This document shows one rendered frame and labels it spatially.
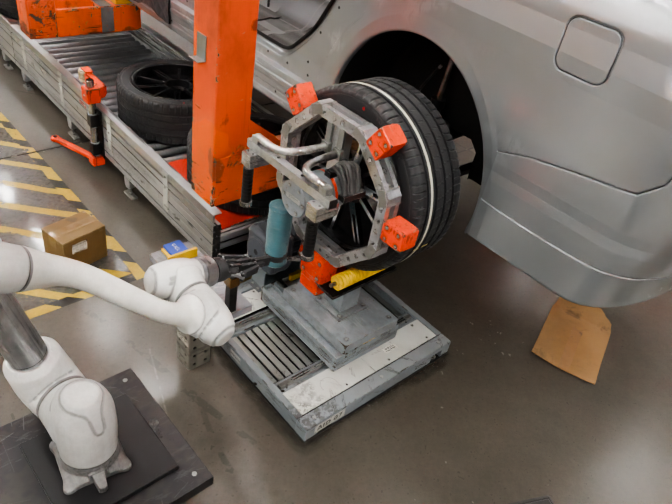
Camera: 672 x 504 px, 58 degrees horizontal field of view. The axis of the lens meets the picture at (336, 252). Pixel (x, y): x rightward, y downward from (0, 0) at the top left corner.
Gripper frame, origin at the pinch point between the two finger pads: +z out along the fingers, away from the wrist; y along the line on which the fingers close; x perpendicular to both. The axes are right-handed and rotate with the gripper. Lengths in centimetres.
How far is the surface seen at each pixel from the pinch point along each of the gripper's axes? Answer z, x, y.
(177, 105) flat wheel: 67, 1, 141
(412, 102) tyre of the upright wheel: 38, -59, -7
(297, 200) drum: 11.3, -19.7, 2.9
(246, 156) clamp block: 3.3, -26.1, 22.3
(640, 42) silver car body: 39, -97, -62
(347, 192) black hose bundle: 8.9, -32.3, -15.6
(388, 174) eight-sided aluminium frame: 23.7, -38.8, -17.5
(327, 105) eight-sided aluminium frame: 20, -49, 11
